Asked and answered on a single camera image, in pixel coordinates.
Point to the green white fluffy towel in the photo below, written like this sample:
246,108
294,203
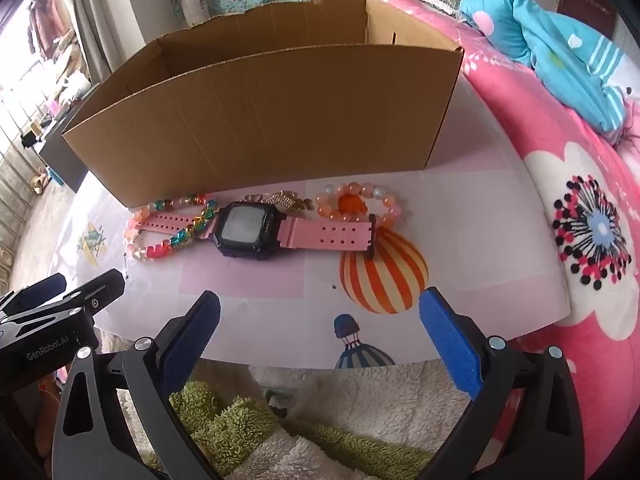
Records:
325,410

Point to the pink floral blanket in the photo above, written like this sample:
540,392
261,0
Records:
575,360

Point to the blue cartoon quilt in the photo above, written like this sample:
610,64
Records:
550,45

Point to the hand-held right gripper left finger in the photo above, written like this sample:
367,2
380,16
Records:
190,345

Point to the gold ladder pendant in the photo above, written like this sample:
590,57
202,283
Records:
282,197

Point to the grey cabinet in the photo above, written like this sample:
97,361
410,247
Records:
62,165

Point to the white paper roll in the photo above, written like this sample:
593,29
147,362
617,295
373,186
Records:
189,0

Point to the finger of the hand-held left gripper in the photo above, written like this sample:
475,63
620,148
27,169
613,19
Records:
102,287
37,290

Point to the hanging clothes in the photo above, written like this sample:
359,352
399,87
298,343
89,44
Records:
47,15

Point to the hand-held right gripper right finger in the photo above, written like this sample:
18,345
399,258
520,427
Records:
450,340

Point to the pair of shoes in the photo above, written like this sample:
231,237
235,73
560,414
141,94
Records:
40,183

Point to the grey curtain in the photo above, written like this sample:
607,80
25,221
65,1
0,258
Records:
87,20

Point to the brown cardboard box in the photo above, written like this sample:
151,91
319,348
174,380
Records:
275,125

